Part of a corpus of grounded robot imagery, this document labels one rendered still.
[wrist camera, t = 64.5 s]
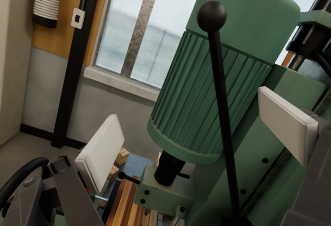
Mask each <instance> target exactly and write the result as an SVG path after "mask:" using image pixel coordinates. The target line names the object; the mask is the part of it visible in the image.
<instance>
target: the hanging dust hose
mask: <svg viewBox="0 0 331 226"><path fill-rule="evenodd" d="M34 3H35V4H34V6H35V7H34V10H33V11H34V12H33V19H32V21H33V22H34V23H36V24H38V25H41V26H44V27H48V28H53V29H55V28H56V27H57V21H58V20H57V17H58V16H57V15H58V10H59V9H58V8H59V7H58V5H59V4H58V3H60V2H59V0H35V2H34Z"/></svg>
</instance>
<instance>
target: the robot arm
mask: <svg viewBox="0 0 331 226"><path fill-rule="evenodd" d="M258 103H259V118H260V119H261V120H262V121H263V122H264V123H265V124H266V125H267V127H268V128H269V129H270V130H271V131H272V132H273V133H274V134H275V136H276V137H277V138H278V139H279V140H280V141H281V142H282V143H283V144H284V146H285V147H286V148H287V149H288V150H289V151H290V152H291V153H292V155H293V156H294V157H295V158H296V159H297V160H298V161H299V162H300V164H301V165H302V166H304V167H305V168H307V170H306V172H305V175H304V177H303V180H302V183H301V185H300V188H299V191H298V194H297V196H296V198H295V201H294V204H293V206H292V209H291V210H290V209H288V210H287V211H286V213H285V216H284V218H283V221H282V223H281V226H331V123H329V122H328V121H326V120H325V119H323V118H321V117H319V116H318V115H317V114H315V113H314V112H312V111H310V110H308V109H305V108H296V107H295V106H293V105H292V104H290V103H289V102H288V101H286V100H285V99H283V98H282V97H280V96H279V95H278V94H276V93H275V92H273V91H272V90H270V89H269V88H267V87H266V86H263V87H259V88H258ZM124 141H125V139H124V136H123V133H122V130H121V127H120V124H119V121H118V118H117V115H116V114H111V115H109V116H108V118H107V119H106V120H105V122H104V123H103V124H102V125H101V127H100V128H99V129H98V131H97V132H96V133H95V135H94V136H93V137H92V139H91V140H90V141H89V142H88V144H86V145H85V146H84V147H82V148H81V149H80V151H79V152H78V153H77V154H76V156H75V157H74V158H73V159H72V161H71V160H70V158H69V156H68V155H60V156H57V157H55V158H54V159H52V160H51V161H50V162H49V163H48V165H47V166H48V168H49V170H50V172H51V174H52V176H53V177H51V178H48V179H45V180H42V178H41V176H39V175H36V176H32V177H30V178H28V179H26V180H24V181H23V182H22V183H21V184H20V186H19V187H18V189H17V191H16V194H15V196H14V198H13V200H12V203H11V205H10V207H9V209H8V212H7V214H6V216H5V218H4V220H3V222H2V224H1V226H54V222H55V215H56V209H57V207H59V206H62V209H63V213H64V216H65V219H66V223H67V226H105V225H104V223H103V221H102V219H101V217H100V215H99V214H98V212H97V210H96V208H95V206H94V204H93V202H92V200H91V199H90V197H89V195H90V196H91V195H99V194H100V192H101V190H102V188H103V186H104V184H105V181H106V179H107V177H108V175H109V173H110V171H111V169H112V166H113V164H114V162H115V160H116V158H117V156H118V154H119V151H120V149H121V147H122V145H123V143H124ZM86 188H87V190H88V192H89V195H88V193H87V191H86Z"/></svg>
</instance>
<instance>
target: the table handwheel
mask: <svg viewBox="0 0 331 226"><path fill-rule="evenodd" d="M48 163H49V160H48V159H47V158H45V157H39V158H35V159H33V160H31V161H29V162H28V163H26V164H25V165H23V166H22V167H21V168H20V169H19V170H17V171H16V172H15V173H14V174H13V175H12V176H11V177H10V178H9V179H8V181H7V182H6V183H5V184H4V185H3V186H2V188H1V189H0V212H1V210H2V212H1V213H2V217H3V218H5V216H6V214H7V212H8V209H9V207H10V205H11V203H12V200H13V198H14V196H13V197H11V195H12V194H13V193H14V191H15V190H16V189H17V188H18V186H19V185H20V184H21V183H22V182H23V181H24V180H25V179H26V177H27V176H29V175H30V174H31V173H32V172H33V171H34V170H35V169H37V168H39V167H41V168H42V174H41V178H42V180H45V179H48V178H49V177H50V174H51V172H50V170H49V168H48V166H47V165H48ZM10 197H11V198H10ZM9 198H10V199H9Z"/></svg>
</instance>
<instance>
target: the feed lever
mask: <svg viewBox="0 0 331 226"><path fill-rule="evenodd" d="M226 19H227V12H226V9H225V7H224V6H223V5H222V3H220V2H218V1H215V0H211V1H208V2H206V3H204V4H203V5H202V6H201V7H200V8H199V10H198V12H197V24H198V26H199V27H200V28H201V29H202V30H203V31H204V32H207V34H208V41H209V48H210V55H211V62H212V70H213V77H214V84H215V91H216V99H217V106H218V113H219V120H220V127H221V135H222V142H223V149H224V156H225V163H226V171H227V178H228V185H229V192H230V199H231V207H232V217H229V218H227V219H225V220H224V221H223V222H222V224H221V226H253V225H252V223H251V222H250V221H249V220H248V219H247V218H245V217H242V216H241V212H240V204H239V195H238V187H237V178H236V170H235V162H234V153H233V145H232V133H231V125H230V116H229V108H228V99H227V91H226V83H225V75H224V66H223V58H222V49H221V41H220V33H219V30H220V29H221V28H222V27H223V25H224V24H225V22H226Z"/></svg>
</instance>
